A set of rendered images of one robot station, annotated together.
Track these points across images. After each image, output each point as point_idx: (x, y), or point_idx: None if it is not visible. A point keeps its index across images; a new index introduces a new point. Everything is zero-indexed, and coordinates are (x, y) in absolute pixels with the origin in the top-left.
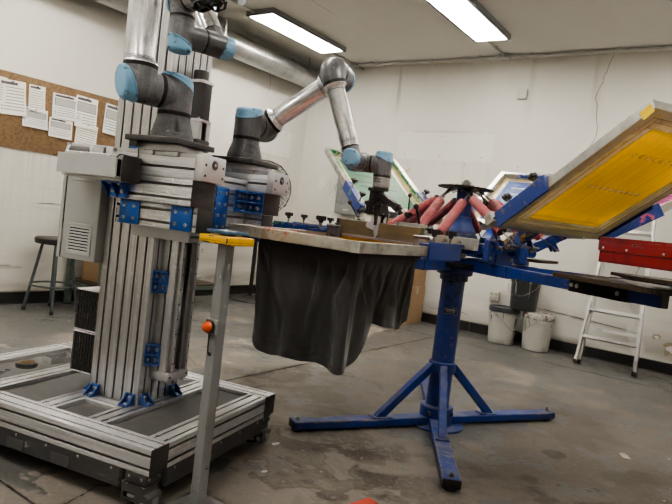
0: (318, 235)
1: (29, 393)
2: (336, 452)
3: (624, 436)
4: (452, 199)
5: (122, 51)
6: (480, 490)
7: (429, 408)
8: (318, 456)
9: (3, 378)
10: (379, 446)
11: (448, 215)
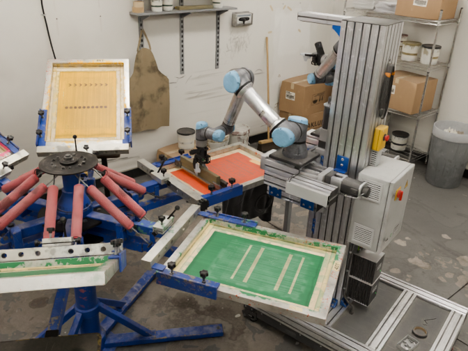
0: (253, 150)
1: (386, 292)
2: (200, 305)
3: None
4: (57, 186)
5: None
6: (137, 271)
7: (104, 328)
8: (214, 301)
9: (411, 301)
10: (167, 312)
11: (118, 172)
